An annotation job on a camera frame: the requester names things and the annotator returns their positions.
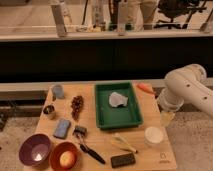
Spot blue sponge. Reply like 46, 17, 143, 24
53, 119, 71, 139

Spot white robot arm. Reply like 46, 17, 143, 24
157, 64, 213, 127

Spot crumpled white cloth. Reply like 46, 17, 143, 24
109, 92, 128, 108

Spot green plastic tray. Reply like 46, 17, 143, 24
95, 82, 143, 130

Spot bunch of dark grapes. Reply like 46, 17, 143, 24
71, 95, 84, 121

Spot orange carrot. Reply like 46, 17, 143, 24
137, 83, 155, 95

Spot yellow banana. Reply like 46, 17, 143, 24
110, 133, 137, 153

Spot small metal cup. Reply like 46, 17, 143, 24
43, 105, 56, 120

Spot white round container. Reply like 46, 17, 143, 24
144, 126, 164, 146

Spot black rectangular eraser block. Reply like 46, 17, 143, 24
111, 153, 136, 168

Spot standing person legs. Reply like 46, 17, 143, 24
117, 0, 158, 32

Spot yellow apple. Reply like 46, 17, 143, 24
60, 151, 76, 169

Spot orange bowl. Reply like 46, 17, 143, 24
49, 142, 78, 171

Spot purple bowl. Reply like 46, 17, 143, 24
19, 134, 52, 167

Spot black office chair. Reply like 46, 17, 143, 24
154, 0, 207, 29

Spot black-handled brush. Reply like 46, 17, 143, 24
73, 125, 105, 164

